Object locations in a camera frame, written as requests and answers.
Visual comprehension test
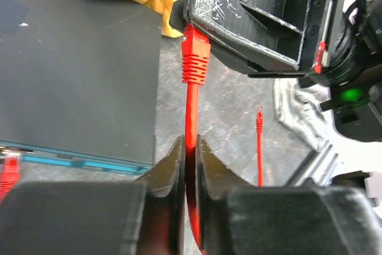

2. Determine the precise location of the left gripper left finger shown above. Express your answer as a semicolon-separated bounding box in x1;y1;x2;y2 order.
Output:
1;136;185;254

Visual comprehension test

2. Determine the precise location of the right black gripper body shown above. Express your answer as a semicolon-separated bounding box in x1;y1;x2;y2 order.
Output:
247;0;365;87

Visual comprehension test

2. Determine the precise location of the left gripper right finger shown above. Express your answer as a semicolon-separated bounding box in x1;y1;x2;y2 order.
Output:
196;137;381;254

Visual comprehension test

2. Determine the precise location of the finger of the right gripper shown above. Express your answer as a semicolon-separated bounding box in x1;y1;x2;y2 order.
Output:
184;0;311;70
169;0;298;73

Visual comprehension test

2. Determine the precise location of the dark grey network switch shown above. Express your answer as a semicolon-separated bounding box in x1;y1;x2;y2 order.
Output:
1;0;161;174

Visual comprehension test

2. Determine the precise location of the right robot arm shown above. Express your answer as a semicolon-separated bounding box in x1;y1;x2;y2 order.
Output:
169;0;381;142

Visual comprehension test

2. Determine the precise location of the grey cloth at right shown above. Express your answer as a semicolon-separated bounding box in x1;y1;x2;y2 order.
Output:
273;78;329;152

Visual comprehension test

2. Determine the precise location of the aluminium frame rail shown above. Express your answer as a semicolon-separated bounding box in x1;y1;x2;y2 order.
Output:
286;143;382;208

